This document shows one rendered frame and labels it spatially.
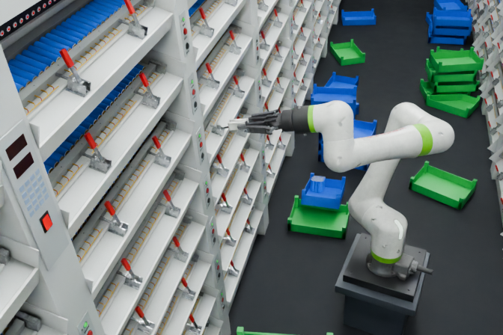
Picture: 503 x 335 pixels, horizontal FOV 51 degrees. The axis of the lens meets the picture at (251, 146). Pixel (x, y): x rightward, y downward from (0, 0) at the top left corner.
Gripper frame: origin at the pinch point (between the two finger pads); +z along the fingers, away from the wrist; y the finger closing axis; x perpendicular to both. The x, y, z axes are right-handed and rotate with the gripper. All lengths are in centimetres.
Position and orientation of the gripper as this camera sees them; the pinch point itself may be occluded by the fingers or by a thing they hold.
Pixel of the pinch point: (238, 124)
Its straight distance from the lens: 185.7
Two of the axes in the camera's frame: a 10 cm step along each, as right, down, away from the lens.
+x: -2.4, -8.2, -5.2
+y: 2.6, -5.7, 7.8
